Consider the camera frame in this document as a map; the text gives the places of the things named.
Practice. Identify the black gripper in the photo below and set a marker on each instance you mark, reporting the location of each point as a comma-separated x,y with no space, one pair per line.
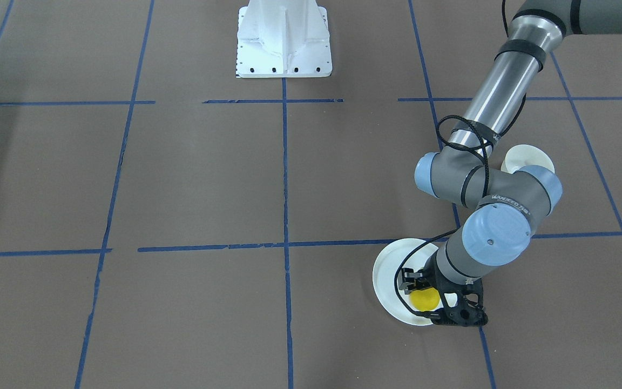
434,281

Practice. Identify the yellow lemon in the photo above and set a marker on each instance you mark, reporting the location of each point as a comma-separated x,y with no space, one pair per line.
425,300

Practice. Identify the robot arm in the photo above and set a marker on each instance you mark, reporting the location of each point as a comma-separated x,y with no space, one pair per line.
510,203

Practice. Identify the white plate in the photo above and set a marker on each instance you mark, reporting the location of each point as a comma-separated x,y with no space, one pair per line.
408,251

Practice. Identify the white bowl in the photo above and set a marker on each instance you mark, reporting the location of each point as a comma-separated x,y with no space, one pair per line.
523,155

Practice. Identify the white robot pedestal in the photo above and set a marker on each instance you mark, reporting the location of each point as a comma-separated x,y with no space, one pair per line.
283,39

